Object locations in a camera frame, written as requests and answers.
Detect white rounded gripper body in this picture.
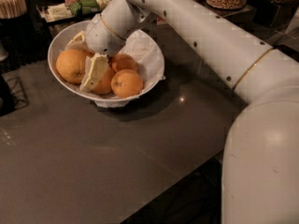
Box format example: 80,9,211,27
85,0,155,57

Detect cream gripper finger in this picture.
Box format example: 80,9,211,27
79,53,109,91
64,31,88,50

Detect orange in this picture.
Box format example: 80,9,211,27
82,49,95,57
93,67,115,95
109,53,138,73
111,69,144,98
56,49,88,85

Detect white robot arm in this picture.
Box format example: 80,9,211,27
85,0,299,224

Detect white bowl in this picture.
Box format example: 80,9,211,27
47,20,165,104

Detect green tea bag packets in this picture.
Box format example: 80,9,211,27
69,0,100,16

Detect black tea bag rack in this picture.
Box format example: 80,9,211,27
36,0,111,27

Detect white paper liner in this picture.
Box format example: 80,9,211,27
95,30,164,108

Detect wooden stirrer sticks cup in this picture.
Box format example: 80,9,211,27
0,0,27,19

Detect metal box stand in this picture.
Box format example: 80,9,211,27
200,0,256,19

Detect black wire rack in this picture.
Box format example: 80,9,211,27
0,75,30,117

